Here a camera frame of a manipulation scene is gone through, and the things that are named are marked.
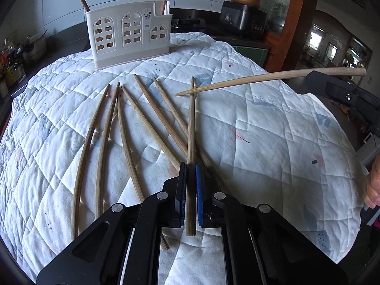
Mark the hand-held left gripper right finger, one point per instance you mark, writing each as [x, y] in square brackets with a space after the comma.
[200, 196]

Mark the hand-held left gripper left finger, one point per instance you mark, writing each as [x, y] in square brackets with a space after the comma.
[181, 196]

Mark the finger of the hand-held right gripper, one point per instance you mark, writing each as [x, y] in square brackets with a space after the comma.
[335, 90]

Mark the bunch of wooden chopsticks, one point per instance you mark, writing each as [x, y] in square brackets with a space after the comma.
[169, 150]

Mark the white plastic chopstick holder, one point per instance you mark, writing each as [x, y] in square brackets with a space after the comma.
[130, 50]

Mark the person's right hand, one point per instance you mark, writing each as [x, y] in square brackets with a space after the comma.
[374, 184]

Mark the wooden glass-door cabinet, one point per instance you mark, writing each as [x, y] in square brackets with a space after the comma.
[297, 20]

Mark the white quilted cloth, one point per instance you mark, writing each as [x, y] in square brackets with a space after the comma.
[267, 142]

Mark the green cabinet door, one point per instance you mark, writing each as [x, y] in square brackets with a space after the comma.
[252, 55]

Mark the black rice cooker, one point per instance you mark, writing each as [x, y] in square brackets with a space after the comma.
[243, 17]

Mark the black gas stove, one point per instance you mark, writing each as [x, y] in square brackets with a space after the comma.
[190, 23]

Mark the steel cooking pot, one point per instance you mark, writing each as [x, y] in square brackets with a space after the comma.
[35, 47]

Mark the cluster of condiment bottles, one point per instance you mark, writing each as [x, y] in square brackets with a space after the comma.
[12, 56]

